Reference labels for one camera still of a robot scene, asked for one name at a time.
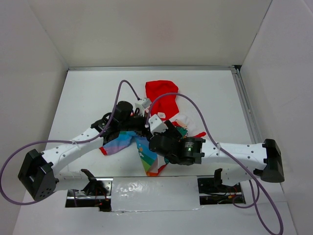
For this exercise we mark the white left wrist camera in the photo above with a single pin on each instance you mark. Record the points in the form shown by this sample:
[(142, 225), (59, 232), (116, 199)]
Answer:
[(143, 104)]

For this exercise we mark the rainbow white red kids jacket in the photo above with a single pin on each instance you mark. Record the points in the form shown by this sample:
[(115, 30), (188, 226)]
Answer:
[(164, 114)]

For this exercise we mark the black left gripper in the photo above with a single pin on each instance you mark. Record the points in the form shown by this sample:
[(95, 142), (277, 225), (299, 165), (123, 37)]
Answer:
[(143, 119)]

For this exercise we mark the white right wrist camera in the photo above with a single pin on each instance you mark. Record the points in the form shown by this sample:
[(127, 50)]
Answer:
[(157, 125)]

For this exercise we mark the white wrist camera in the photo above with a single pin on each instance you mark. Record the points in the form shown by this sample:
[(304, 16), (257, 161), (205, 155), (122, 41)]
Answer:
[(157, 125), (143, 104)]

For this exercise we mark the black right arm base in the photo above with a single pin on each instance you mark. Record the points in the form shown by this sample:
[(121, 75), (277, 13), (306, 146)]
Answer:
[(213, 193)]

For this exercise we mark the silver taped front panel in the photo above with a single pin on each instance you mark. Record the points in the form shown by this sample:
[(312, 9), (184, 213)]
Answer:
[(138, 194)]

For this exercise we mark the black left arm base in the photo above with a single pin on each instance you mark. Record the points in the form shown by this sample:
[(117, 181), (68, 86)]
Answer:
[(95, 193)]

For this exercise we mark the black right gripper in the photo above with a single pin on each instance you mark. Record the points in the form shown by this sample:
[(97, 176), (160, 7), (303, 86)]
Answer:
[(171, 130)]

